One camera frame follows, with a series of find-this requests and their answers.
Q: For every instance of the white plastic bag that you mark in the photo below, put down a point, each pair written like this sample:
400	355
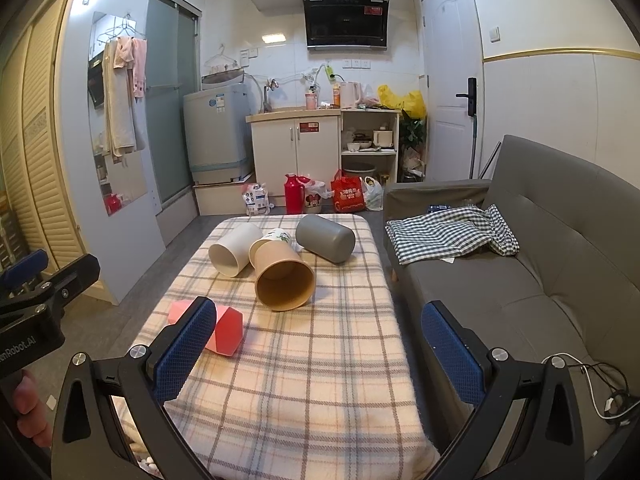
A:
374	195

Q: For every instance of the pink container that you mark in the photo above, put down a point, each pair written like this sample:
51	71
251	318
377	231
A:
311	101

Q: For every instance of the wall mirror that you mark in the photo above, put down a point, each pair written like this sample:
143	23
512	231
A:
120	180

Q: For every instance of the white door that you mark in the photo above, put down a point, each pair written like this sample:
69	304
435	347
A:
447	60

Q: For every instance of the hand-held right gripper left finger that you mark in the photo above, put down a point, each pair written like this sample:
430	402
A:
185	350

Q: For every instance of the cartoon print bag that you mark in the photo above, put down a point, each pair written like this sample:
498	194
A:
316	195

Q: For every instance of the white light switch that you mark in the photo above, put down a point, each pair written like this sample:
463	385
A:
494	34

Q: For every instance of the red shopping bag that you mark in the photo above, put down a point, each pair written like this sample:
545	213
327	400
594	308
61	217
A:
347	195

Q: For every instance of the green plant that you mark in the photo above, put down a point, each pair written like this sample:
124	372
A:
414	127

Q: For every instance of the plaid tablecloth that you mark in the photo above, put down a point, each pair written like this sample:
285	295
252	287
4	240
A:
310	375

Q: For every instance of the white cup with green print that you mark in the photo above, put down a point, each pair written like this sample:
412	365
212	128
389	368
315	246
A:
278	236

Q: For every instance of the grey washing machine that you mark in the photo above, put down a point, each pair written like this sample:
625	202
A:
217	130

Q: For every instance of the brown paper cup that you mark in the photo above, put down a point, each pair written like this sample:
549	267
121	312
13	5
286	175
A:
282	282

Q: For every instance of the louvred wardrobe door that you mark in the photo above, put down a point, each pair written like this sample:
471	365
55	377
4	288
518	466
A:
35	135

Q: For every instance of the pink cup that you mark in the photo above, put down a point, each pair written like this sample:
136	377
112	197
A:
227	332

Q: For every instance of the black range hood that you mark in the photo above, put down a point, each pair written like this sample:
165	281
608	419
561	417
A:
345	17

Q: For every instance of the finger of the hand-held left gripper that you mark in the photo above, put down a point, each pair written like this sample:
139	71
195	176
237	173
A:
75	277
27	262

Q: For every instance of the metal faucet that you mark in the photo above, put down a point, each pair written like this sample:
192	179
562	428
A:
268	95

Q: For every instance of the yellow plastic bag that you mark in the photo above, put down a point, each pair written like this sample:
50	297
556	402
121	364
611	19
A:
407	102

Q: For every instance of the grey cup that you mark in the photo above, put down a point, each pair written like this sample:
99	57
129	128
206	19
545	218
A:
325	237

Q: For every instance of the grey sofa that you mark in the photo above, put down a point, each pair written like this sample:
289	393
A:
530	280

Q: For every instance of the frosted glass door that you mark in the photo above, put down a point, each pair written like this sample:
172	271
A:
167	110

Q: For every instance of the person's left hand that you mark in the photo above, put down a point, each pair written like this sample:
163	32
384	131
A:
32	410

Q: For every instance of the orange bottle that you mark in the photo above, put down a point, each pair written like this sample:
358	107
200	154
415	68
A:
336	95

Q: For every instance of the white sink cabinet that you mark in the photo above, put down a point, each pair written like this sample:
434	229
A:
295	152

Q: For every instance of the white printed packet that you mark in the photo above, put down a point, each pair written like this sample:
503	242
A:
255	200

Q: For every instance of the red thermos flask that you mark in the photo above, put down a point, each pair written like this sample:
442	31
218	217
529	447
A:
291	195

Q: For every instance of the open white shelf unit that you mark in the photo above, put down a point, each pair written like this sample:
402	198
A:
395	135

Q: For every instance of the green checked cloth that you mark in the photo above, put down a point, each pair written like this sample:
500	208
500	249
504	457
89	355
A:
435	240

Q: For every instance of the white electric kettle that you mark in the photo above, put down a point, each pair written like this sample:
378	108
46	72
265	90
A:
350	95

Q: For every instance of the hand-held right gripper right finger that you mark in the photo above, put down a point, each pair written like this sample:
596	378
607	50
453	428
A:
452	355

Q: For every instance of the white platform step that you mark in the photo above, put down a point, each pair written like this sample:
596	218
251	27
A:
220	197

